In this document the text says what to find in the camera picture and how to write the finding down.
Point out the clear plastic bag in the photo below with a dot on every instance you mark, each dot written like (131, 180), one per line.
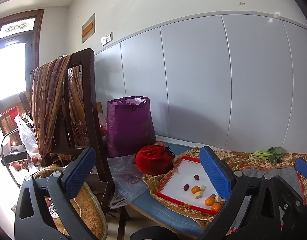
(124, 186)

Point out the wall sign plaque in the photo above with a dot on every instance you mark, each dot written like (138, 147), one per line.
(88, 28)

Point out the red velvet pouch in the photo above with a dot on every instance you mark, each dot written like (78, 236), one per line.
(154, 159)

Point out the gold brown velvet cloth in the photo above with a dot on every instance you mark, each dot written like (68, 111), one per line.
(237, 161)

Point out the white wall switch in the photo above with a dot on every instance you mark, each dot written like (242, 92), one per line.
(106, 39)

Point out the dark wooden chair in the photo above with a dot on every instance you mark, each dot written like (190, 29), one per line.
(64, 145)

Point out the red box lid tray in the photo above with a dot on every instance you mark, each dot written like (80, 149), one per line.
(189, 185)

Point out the large orange tangerine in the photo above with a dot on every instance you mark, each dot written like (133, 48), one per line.
(195, 189)

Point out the woven chair seat cushion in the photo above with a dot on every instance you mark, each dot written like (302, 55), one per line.
(89, 210)

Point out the black metal chair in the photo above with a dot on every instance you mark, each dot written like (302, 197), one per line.
(13, 156)

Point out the purple shopping bag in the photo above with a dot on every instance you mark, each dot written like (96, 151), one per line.
(129, 125)

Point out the grey felt mat red trim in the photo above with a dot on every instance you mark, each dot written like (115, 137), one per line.
(263, 217)

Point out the white plastic bag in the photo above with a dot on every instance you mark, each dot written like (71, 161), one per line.
(28, 139)

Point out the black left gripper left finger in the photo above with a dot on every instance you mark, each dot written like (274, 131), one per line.
(33, 219)

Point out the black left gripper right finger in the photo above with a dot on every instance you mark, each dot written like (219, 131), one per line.
(223, 179)

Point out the green bok choy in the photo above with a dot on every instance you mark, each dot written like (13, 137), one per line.
(273, 154)

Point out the striped brown scarf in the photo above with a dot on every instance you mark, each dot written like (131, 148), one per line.
(47, 92)

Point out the apple behind pouch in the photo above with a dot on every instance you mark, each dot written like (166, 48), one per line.
(159, 143)

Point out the wooden framed window door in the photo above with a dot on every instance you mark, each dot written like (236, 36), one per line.
(19, 54)

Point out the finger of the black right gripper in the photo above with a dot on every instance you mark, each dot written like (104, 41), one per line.
(300, 166)
(295, 211)

